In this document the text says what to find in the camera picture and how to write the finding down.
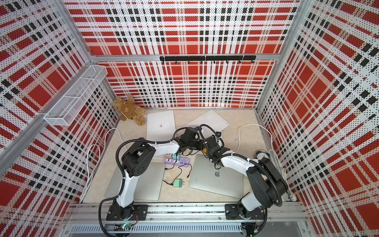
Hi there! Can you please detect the teal charger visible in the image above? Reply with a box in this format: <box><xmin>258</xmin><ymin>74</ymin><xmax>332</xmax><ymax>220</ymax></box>
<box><xmin>172</xmin><ymin>154</ymin><xmax>180</xmax><ymax>161</ymax></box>

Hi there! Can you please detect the green charger adapter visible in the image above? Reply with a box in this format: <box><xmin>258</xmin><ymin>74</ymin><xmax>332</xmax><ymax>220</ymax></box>
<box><xmin>172</xmin><ymin>179</ymin><xmax>183</xmax><ymax>188</ymax></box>

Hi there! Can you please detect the black charger cable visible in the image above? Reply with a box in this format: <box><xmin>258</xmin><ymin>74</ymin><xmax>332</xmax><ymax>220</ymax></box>
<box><xmin>162</xmin><ymin>162</ymin><xmax>192</xmax><ymax>186</ymax></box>

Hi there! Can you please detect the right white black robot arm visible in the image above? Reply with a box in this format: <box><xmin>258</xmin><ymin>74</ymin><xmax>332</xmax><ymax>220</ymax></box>
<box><xmin>202</xmin><ymin>135</ymin><xmax>288</xmax><ymax>219</ymax></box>

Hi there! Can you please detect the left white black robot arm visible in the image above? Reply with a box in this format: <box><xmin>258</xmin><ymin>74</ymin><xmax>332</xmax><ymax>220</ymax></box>
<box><xmin>98</xmin><ymin>127</ymin><xmax>203</xmax><ymax>221</ymax></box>

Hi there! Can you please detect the silver apple laptop front right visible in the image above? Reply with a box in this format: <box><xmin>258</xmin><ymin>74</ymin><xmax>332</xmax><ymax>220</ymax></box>
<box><xmin>189</xmin><ymin>155</ymin><xmax>243</xmax><ymax>198</ymax></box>

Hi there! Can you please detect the white laptop back right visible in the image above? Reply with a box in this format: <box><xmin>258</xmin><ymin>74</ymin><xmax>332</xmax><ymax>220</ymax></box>
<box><xmin>185</xmin><ymin>110</ymin><xmax>230</xmax><ymax>132</ymax></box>

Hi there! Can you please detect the white laptop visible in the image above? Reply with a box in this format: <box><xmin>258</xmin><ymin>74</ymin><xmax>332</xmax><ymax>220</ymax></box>
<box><xmin>185</xmin><ymin>110</ymin><xmax>230</xmax><ymax>132</ymax></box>
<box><xmin>147</xmin><ymin>111</ymin><xmax>176</xmax><ymax>141</ymax></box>

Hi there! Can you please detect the white laptop back left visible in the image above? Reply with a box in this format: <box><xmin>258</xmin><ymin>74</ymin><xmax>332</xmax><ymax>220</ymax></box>
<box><xmin>147</xmin><ymin>111</ymin><xmax>176</xmax><ymax>141</ymax></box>

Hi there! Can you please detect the silver laptop front left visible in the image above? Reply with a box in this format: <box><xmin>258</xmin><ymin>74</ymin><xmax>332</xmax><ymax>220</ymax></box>
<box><xmin>104</xmin><ymin>163</ymin><xmax>165</xmax><ymax>201</ymax></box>

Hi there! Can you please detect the purple power strip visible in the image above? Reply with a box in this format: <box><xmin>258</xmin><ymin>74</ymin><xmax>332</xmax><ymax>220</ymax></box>
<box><xmin>163</xmin><ymin>157</ymin><xmax>190</xmax><ymax>167</ymax></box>

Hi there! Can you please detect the teal alarm clock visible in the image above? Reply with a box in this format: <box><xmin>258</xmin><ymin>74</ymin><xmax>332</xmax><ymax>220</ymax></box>
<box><xmin>256</xmin><ymin>150</ymin><xmax>270</xmax><ymax>160</ymax></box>

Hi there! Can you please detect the brown teddy bear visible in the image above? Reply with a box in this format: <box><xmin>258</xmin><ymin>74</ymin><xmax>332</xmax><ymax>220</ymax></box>
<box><xmin>113</xmin><ymin>96</ymin><xmax>146</xmax><ymax>126</ymax></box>

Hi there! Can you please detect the white cable right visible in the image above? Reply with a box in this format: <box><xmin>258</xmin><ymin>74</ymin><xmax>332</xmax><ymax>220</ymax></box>
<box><xmin>235</xmin><ymin>123</ymin><xmax>297</xmax><ymax>202</ymax></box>

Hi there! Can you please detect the black hook rail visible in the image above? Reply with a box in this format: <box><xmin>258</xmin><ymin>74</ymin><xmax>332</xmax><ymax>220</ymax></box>
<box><xmin>159</xmin><ymin>55</ymin><xmax>257</xmax><ymax>63</ymax></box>

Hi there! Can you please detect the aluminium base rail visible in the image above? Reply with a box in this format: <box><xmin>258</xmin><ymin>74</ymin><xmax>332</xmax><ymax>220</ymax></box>
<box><xmin>59</xmin><ymin>202</ymin><xmax>314</xmax><ymax>237</ymax></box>

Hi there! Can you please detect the white wire mesh shelf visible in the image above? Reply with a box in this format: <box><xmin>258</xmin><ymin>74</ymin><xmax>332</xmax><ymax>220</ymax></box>
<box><xmin>43</xmin><ymin>65</ymin><xmax>107</xmax><ymax>126</ymax></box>

